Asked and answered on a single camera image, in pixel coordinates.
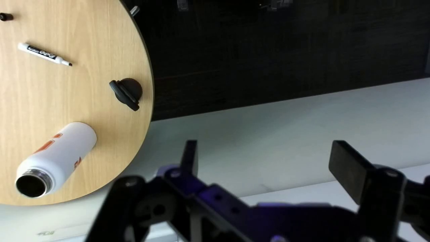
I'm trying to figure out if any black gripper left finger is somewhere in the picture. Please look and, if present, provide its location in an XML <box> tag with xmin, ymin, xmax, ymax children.
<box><xmin>84</xmin><ymin>139</ymin><xmax>197</xmax><ymax>242</ymax></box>

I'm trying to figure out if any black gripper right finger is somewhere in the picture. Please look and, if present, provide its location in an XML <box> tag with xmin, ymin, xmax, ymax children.
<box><xmin>329</xmin><ymin>139</ymin><xmax>430</xmax><ymax>242</ymax></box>

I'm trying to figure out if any white bottle with orange logo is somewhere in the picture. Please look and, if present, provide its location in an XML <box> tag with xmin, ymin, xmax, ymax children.
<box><xmin>14</xmin><ymin>122</ymin><xmax>96</xmax><ymax>197</ymax></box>

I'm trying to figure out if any round wooden table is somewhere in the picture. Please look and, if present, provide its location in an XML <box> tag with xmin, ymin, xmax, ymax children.
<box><xmin>0</xmin><ymin>0</ymin><xmax>153</xmax><ymax>205</ymax></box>

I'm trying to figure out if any small black marker cap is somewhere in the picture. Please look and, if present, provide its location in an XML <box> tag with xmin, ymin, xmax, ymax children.
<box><xmin>0</xmin><ymin>12</ymin><xmax>13</xmax><ymax>21</ymax></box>

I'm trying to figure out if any black bottle lid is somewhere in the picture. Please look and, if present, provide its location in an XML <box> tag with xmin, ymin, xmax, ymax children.
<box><xmin>108</xmin><ymin>78</ymin><xmax>142</xmax><ymax>111</ymax></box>

